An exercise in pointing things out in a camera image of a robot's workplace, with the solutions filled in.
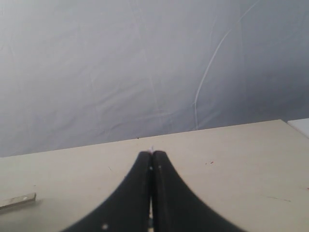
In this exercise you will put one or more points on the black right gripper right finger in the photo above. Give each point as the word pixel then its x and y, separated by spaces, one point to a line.
pixel 176 208

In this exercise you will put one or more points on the grey-blue fabric backdrop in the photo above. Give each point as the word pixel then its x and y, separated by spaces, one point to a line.
pixel 84 72

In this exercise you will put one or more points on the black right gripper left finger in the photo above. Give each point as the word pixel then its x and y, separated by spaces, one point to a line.
pixel 127 208

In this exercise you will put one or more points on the white board beside table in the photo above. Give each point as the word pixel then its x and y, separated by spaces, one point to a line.
pixel 301 125

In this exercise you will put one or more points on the wooden stick with holes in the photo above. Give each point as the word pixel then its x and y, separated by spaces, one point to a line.
pixel 15 201

